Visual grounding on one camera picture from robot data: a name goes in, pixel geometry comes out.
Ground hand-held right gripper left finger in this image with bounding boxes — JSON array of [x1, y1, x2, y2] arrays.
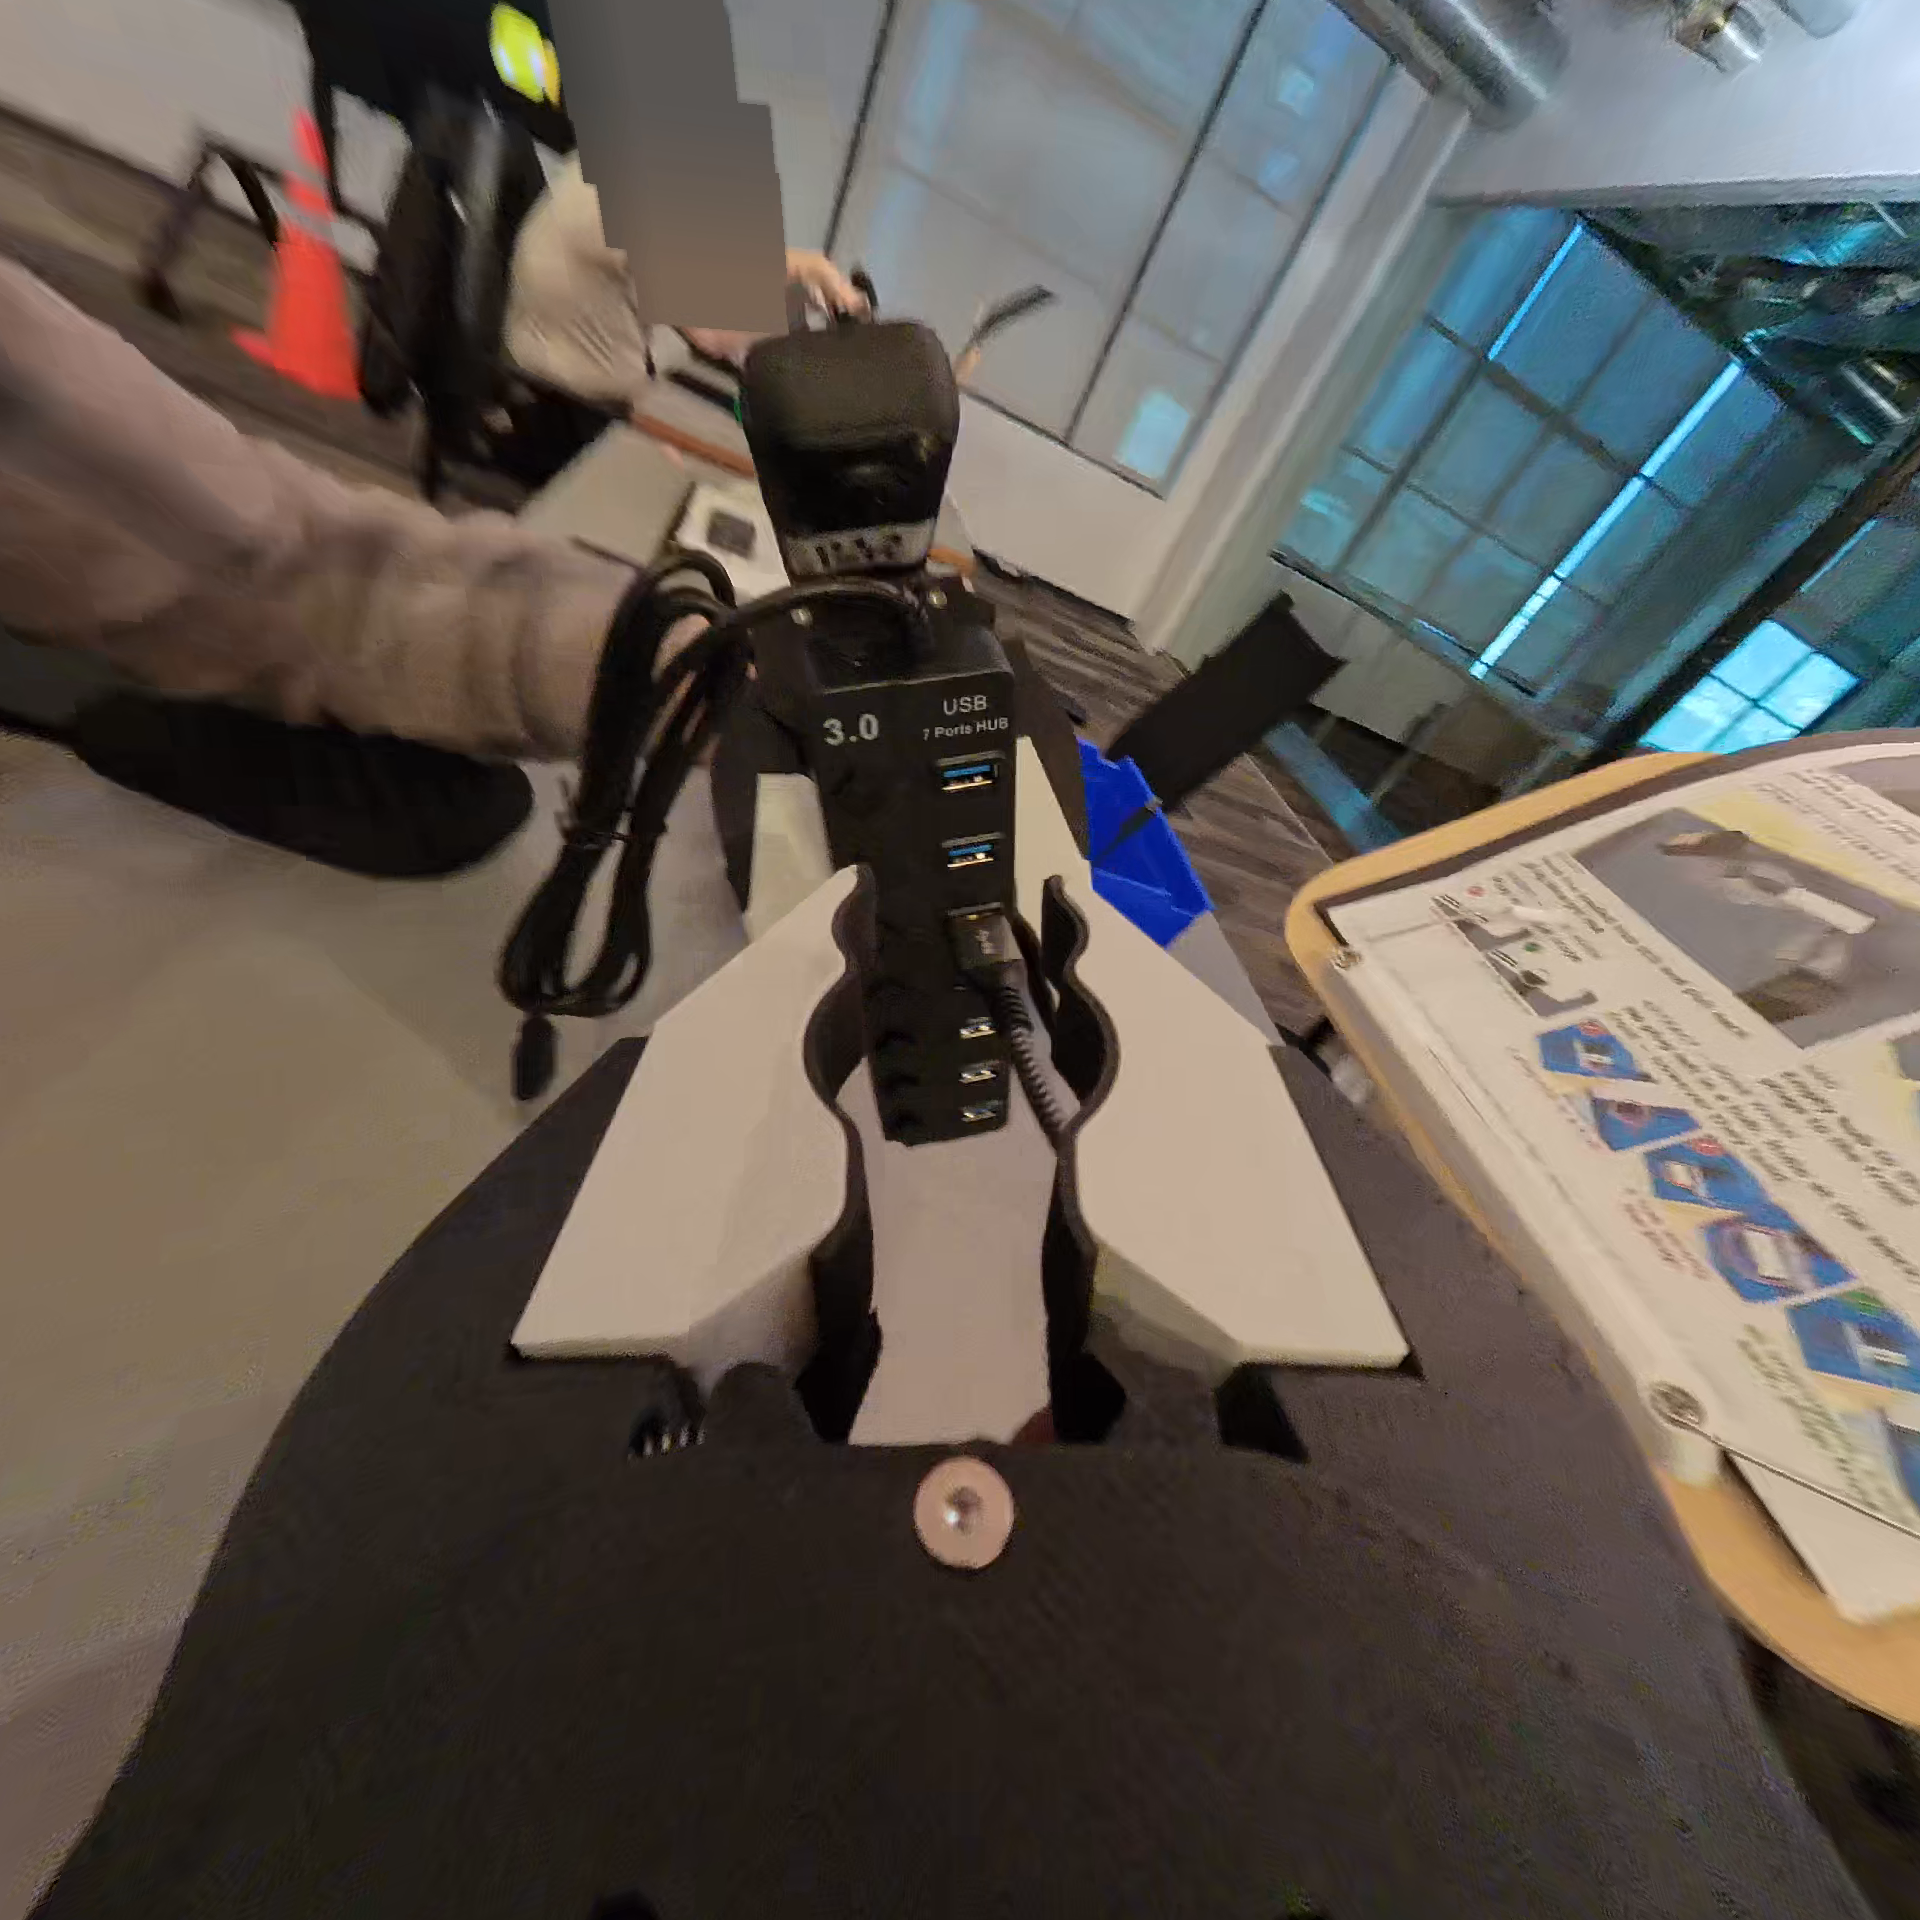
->
[[512, 872, 887, 1387]]

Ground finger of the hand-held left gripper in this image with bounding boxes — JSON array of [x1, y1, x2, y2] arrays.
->
[[708, 715, 825, 976]]

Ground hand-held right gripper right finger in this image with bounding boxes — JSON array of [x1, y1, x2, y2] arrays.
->
[[1035, 872, 1413, 1396]]

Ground black multi-port hub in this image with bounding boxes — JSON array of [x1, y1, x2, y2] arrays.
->
[[800, 614, 1021, 1147]]

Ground black hub cable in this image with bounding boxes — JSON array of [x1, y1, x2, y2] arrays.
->
[[497, 556, 745, 1107]]

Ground braided grey usb cable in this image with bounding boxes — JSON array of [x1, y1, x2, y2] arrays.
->
[[956, 896, 1088, 1156]]

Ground blue plastic bin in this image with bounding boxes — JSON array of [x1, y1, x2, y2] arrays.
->
[[1074, 745, 1217, 952]]

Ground black rounded pad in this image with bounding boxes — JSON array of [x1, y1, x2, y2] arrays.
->
[[63, 697, 537, 881]]

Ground orange traffic cone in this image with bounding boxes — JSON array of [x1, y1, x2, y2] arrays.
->
[[235, 105, 368, 406]]

